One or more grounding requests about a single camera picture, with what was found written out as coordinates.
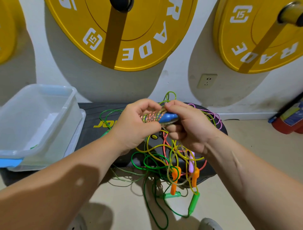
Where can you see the person's right forearm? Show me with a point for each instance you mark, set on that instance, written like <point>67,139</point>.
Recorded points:
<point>260,185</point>

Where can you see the person's left grey shoe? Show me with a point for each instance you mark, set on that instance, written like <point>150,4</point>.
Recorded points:
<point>78,223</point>

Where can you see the translucent plastic lid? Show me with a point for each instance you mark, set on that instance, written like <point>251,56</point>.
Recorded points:
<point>78,137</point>

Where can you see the blue plastic piece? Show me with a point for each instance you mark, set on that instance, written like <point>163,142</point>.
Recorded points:
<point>10,162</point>

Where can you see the black aerobic step platform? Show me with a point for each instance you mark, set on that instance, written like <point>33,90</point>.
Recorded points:
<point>90,137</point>

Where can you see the clear plastic storage bin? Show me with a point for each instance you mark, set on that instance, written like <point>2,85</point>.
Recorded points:
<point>33,118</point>

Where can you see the red fire extinguisher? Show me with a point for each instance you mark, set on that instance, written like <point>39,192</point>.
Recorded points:
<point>289,121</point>

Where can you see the large yellow weight plate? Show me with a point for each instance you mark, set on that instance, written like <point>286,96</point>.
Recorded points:
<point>132,33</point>

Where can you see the person's right hand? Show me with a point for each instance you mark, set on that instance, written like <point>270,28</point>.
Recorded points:
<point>196,128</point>

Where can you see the person's left forearm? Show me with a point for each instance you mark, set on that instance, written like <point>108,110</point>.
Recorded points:
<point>52,189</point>

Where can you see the person's left hand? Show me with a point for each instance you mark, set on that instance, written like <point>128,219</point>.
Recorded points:
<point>132,125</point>

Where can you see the white wall socket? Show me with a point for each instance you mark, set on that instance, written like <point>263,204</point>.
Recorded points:
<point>207,80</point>

